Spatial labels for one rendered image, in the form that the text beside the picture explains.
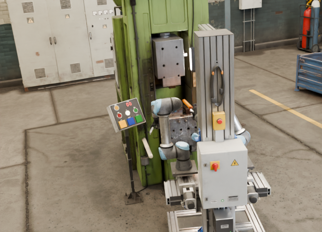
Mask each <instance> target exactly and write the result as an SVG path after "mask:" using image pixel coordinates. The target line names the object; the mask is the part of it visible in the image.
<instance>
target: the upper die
mask: <svg viewBox="0 0 322 232"><path fill-rule="evenodd" d="M156 78H157V77H156ZM157 80H158V81H159V82H160V84H161V85H162V86H163V87H167V86H175V85H181V76H179V75H178V77H171V78H164V77H163V79H158V78H157Z"/></svg>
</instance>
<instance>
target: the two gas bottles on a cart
mask: <svg viewBox="0 0 322 232"><path fill-rule="evenodd" d="M308 4H309V5H300V7H301V6H308V9H306V10H305V12H304V16H301V10H300V7H299V10H300V20H299V41H298V42H297V49H303V50H307V51H310V52H312V53H317V52H320V51H321V50H322V49H320V47H319V45H318V44H317V43H318V29H319V27H320V23H319V13H320V1H318V0H314V1H313V2H312V4H311V3H308ZM310 7H311V8H310ZM301 17H303V33H302V34H300V21H301ZM300 35H302V40H300Z"/></svg>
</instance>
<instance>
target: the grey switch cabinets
mask: <svg viewBox="0 0 322 232"><path fill-rule="evenodd" d="M6 1H7V6H8V11H9V16H10V22H11V26H12V31H13V36H14V41H15V45H16V50H17V55H18V60H19V64H20V65H19V66H20V69H21V74H22V79H23V85H24V89H25V92H27V91H33V90H39V89H45V88H51V87H58V86H64V85H70V84H76V83H82V82H89V81H97V80H103V79H109V78H115V75H114V70H115V68H114V59H113V51H112V50H111V47H110V46H112V43H110V37H111V35H110V33H113V24H112V16H114V15H115V12H114V6H116V5H115V3H114V2H113V0H6Z"/></svg>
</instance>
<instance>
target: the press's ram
mask: <svg viewBox="0 0 322 232"><path fill-rule="evenodd" d="M151 40H152V52H153V64H154V74H155V76H156V77H157V78H158V79H163V77H164V78H171V77H178V75H179V76H185V71H184V56H187V53H184V46H183V39H182V38H180V37H179V36H177V35H176V34H174V33H171V34H170V37H166V38H158V37H157V35H151Z"/></svg>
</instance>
